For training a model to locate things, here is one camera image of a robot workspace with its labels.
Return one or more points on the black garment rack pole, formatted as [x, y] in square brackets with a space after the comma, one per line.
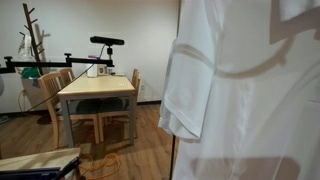
[172, 156]

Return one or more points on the wooden coat tree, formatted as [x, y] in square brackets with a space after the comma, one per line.
[36, 46]

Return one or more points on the green bag on coat tree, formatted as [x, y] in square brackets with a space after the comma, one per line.
[30, 73]

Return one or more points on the black camera on boom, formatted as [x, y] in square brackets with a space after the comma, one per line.
[109, 42]

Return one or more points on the black laptop foreground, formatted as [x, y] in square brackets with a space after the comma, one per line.
[54, 173]

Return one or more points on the light wooden dining table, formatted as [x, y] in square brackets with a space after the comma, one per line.
[92, 88]

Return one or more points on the white shirt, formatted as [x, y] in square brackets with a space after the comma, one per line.
[242, 90]

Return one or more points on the white box on table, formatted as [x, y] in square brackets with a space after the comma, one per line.
[95, 70]

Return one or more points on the wooden desk foreground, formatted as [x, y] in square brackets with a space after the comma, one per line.
[56, 158]

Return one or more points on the wooden chair left front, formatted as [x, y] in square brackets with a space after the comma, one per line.
[50, 85]

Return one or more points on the wooden chair right side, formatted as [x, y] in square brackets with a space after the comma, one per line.
[118, 106]

